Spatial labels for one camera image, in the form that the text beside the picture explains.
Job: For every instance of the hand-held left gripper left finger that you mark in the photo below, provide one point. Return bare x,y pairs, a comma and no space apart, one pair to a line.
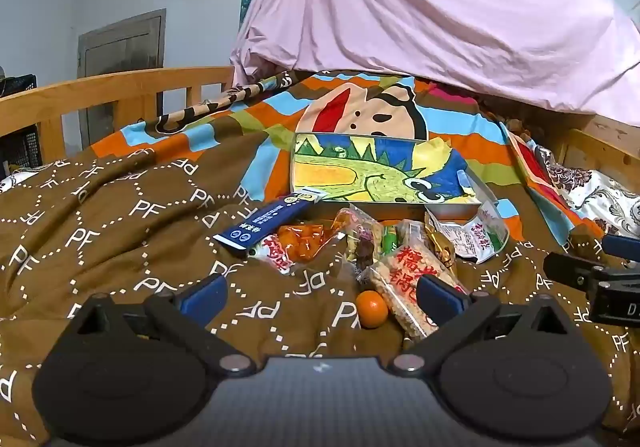
205,298

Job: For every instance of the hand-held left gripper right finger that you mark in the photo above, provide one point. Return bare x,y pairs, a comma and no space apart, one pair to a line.
440,299

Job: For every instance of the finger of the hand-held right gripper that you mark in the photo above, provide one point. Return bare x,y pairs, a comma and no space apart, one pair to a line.
570,269
622,247

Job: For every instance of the rice cracker packet red print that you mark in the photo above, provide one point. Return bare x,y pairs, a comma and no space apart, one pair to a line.
400,287

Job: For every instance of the gold foil snack packet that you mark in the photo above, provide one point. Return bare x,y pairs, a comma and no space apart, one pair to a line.
440,247

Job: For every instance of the tangerine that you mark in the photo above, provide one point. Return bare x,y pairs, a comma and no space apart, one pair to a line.
372,309

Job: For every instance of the white snack packet green print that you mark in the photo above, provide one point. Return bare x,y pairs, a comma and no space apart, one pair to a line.
475,237

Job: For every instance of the small green snack packet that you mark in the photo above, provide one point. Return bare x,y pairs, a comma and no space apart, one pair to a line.
390,242

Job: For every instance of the long blue snack packet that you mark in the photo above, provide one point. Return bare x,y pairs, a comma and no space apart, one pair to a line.
265,223

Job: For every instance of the clear yellow-edged candy packet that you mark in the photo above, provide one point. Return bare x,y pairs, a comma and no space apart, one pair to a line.
362,239

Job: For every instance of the orange snack packet red print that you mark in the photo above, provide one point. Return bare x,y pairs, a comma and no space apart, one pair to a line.
302,239

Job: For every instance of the metal tin box dinosaur drawing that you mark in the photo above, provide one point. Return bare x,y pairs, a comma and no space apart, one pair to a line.
370,172

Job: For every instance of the white floral satin cloth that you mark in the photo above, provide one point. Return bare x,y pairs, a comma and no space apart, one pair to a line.
595,187

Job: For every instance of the brown lettered quilt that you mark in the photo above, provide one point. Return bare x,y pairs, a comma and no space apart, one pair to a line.
125,237

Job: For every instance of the colourful striped cartoon blanket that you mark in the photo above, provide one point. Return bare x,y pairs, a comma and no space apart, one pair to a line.
260,127

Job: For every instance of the tan black striped cloth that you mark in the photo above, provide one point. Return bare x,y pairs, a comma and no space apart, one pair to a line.
210,107

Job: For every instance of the black plastic crate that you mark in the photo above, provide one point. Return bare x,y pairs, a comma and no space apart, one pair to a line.
17,149

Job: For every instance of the grey wooden door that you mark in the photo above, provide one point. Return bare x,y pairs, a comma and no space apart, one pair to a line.
125,49

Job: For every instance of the pink bed sheet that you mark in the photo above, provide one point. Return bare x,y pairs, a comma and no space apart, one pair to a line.
425,7

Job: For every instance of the wooden bed frame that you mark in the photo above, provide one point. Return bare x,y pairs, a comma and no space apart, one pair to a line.
100,94

